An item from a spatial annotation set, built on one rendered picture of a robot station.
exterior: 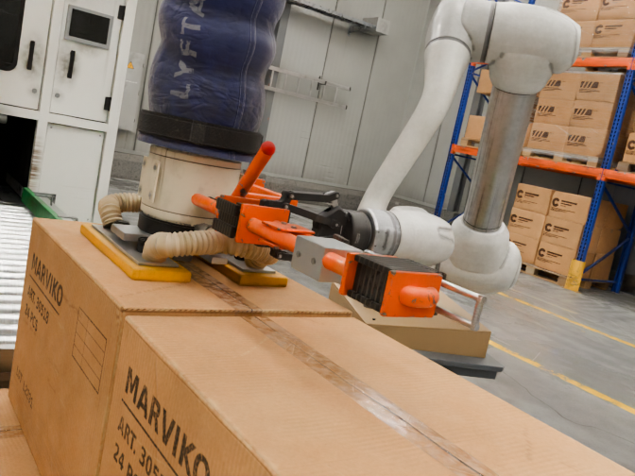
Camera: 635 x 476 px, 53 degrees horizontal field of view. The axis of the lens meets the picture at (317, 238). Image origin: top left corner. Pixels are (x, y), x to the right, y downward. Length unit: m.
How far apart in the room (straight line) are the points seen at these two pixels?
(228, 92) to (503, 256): 0.91
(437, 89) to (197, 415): 0.90
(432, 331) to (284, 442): 1.11
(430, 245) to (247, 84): 0.43
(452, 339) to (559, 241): 7.58
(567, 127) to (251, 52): 8.40
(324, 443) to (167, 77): 0.72
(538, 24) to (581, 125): 7.82
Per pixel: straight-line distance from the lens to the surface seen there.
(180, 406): 0.74
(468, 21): 1.49
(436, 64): 1.42
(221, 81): 1.14
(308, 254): 0.82
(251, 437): 0.63
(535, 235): 9.51
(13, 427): 1.48
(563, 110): 9.50
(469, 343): 1.76
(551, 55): 1.50
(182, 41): 1.15
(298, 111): 12.22
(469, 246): 1.70
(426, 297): 0.69
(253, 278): 1.14
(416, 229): 1.14
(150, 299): 0.96
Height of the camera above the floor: 1.22
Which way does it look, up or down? 8 degrees down
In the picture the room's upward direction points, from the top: 12 degrees clockwise
